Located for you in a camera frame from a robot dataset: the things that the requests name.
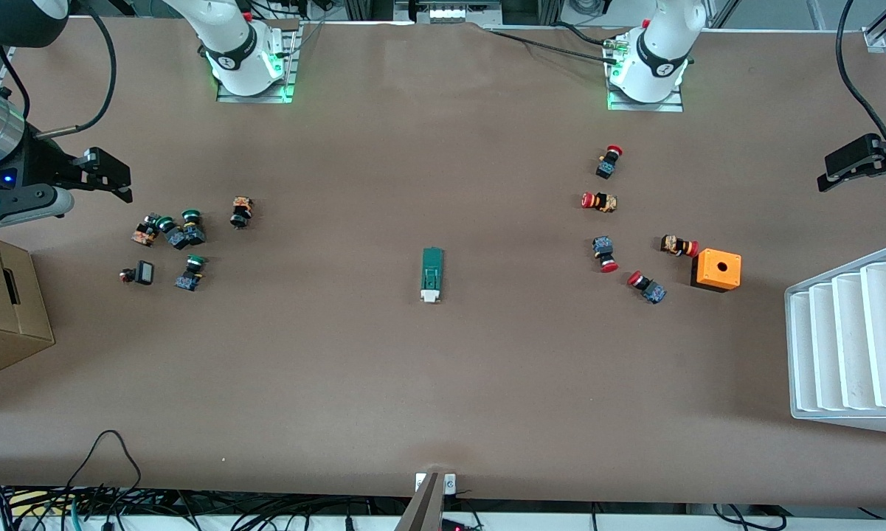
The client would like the green circuit board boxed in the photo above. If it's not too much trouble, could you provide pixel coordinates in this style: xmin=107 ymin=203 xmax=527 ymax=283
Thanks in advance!
xmin=420 ymin=246 xmax=445 ymax=304

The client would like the green pushbutton blue block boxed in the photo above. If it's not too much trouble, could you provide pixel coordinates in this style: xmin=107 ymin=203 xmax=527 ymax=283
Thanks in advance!
xmin=174 ymin=254 xmax=207 ymax=292
xmin=155 ymin=215 xmax=189 ymax=251

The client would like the brown cardboard box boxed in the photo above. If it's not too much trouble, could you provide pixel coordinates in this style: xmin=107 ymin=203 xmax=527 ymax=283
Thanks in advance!
xmin=0 ymin=232 xmax=56 ymax=384

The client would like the white slotted tray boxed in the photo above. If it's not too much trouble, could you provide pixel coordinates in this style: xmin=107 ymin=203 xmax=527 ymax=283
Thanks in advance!
xmin=784 ymin=246 xmax=886 ymax=437

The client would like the red mushroom button blue block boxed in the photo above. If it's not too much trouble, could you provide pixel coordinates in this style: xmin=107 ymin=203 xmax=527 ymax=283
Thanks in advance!
xmin=595 ymin=145 xmax=624 ymax=180
xmin=592 ymin=235 xmax=620 ymax=274
xmin=627 ymin=270 xmax=667 ymax=305

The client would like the green pushbutton with yellow ring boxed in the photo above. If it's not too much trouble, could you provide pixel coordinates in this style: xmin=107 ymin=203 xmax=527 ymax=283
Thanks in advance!
xmin=181 ymin=209 xmax=207 ymax=246

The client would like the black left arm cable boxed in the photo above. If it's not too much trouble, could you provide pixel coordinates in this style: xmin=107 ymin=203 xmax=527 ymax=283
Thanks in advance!
xmin=835 ymin=0 xmax=886 ymax=159

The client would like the orange button enclosure box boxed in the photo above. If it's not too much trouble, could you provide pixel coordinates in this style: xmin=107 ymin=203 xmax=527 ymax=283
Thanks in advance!
xmin=691 ymin=249 xmax=743 ymax=294

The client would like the aluminium left arm base plate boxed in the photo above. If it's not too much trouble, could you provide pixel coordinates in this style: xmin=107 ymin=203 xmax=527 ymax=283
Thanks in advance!
xmin=606 ymin=29 xmax=685 ymax=113

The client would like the black looped cable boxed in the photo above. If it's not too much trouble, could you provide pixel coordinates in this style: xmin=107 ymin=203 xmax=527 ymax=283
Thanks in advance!
xmin=66 ymin=430 xmax=142 ymax=491

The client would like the black base power cable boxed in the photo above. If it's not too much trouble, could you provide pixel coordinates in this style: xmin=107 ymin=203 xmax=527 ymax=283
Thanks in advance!
xmin=485 ymin=27 xmax=628 ymax=61

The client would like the grey camera mounting post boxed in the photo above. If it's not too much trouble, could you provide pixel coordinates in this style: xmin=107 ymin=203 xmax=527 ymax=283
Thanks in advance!
xmin=395 ymin=472 xmax=447 ymax=531

